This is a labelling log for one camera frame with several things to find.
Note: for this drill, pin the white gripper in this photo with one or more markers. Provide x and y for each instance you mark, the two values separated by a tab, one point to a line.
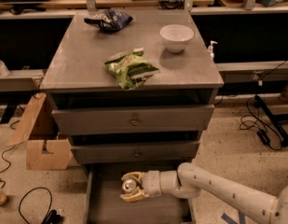
151	183

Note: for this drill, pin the orange soda can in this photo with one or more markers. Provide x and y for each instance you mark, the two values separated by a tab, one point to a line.
129	185

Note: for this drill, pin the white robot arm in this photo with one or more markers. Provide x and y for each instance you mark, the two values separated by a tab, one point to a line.
189	179

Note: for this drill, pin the grey middle drawer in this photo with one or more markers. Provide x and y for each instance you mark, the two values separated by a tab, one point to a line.
159	151

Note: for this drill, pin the grey open bottom drawer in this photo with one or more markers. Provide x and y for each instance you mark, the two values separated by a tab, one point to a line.
104	206

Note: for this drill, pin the grey top drawer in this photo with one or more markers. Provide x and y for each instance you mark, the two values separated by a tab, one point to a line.
146	119

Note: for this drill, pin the grey drawer cabinet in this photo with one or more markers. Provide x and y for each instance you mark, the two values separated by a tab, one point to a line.
78	79

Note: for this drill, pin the wooden plank structure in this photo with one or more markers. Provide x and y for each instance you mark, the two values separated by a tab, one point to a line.
46	148

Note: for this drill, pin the green chip bag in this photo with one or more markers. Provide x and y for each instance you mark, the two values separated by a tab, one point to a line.
130	69

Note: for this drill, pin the black table leg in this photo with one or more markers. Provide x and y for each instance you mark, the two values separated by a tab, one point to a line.
276	119

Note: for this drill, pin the white ceramic bowl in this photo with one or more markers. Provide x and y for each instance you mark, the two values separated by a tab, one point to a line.
176	37

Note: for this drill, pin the white pump bottle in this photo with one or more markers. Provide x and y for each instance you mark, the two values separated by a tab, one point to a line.
211	49

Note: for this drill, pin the blue chip bag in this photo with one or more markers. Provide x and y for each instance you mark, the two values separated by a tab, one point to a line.
109	20

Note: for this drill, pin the black cable power brick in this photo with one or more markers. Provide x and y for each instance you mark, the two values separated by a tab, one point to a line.
257	120

